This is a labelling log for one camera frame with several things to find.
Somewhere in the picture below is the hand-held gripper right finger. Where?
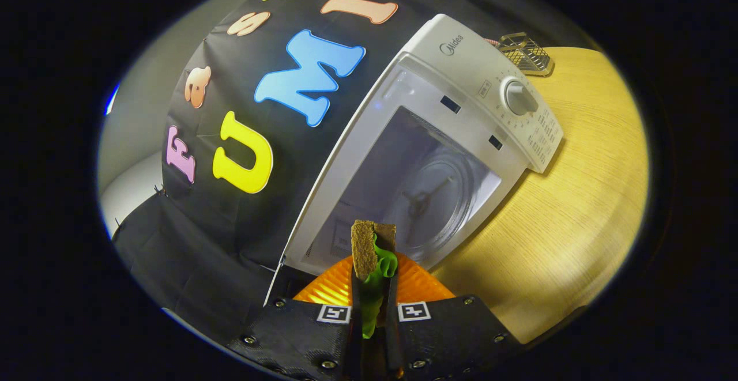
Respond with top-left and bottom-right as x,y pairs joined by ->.
385,252 -> 525,381

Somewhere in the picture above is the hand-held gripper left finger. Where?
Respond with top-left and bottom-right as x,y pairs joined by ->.
228,254 -> 363,381

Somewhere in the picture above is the brown bread lettuce sandwich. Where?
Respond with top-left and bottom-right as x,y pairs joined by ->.
351,220 -> 400,340

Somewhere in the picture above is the white microwave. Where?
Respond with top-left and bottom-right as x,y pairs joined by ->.
264,13 -> 564,307

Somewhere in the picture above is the gold wire mesh holder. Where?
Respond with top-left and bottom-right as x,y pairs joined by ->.
497,32 -> 555,77

